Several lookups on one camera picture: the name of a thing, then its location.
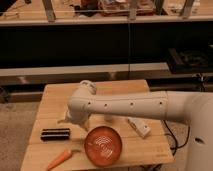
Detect black rectangular eraser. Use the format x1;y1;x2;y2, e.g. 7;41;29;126
40;128;70;141

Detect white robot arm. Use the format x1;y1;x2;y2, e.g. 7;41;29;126
63;80;213;171

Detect translucent plastic cup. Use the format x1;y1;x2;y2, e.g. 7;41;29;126
104;115;113;122

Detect orange round plate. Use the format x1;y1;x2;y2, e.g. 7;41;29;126
84;126;122;167

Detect orange toy carrot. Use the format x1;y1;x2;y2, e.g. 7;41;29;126
46;149;78;171

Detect wooden shelf with clutter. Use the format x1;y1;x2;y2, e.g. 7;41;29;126
0;0;213;27

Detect grey metal bench rail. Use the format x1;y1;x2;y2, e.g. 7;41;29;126
0;62;170;85

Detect black cables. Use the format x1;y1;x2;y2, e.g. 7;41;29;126
162;120;191;158

